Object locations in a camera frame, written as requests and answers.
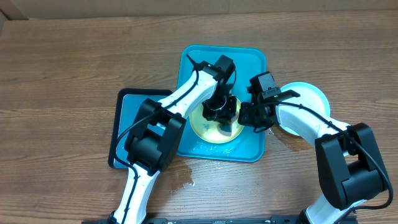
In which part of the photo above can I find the large teal serving tray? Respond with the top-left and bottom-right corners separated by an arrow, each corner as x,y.
177,45 -> 267,162

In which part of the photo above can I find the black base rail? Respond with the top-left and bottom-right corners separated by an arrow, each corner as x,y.
81,215 -> 358,224

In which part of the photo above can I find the yellow plate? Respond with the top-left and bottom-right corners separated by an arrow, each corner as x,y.
189,99 -> 244,144

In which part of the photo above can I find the small black water tray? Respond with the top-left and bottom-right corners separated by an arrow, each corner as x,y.
108,88 -> 172,169

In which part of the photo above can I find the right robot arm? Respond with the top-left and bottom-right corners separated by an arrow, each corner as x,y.
238,72 -> 394,223

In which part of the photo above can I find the light blue plate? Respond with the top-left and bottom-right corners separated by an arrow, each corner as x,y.
276,82 -> 331,137

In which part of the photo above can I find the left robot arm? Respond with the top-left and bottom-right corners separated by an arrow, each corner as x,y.
107,55 -> 236,223

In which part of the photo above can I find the green and yellow sponge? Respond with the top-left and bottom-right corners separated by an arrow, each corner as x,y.
218,123 -> 232,136

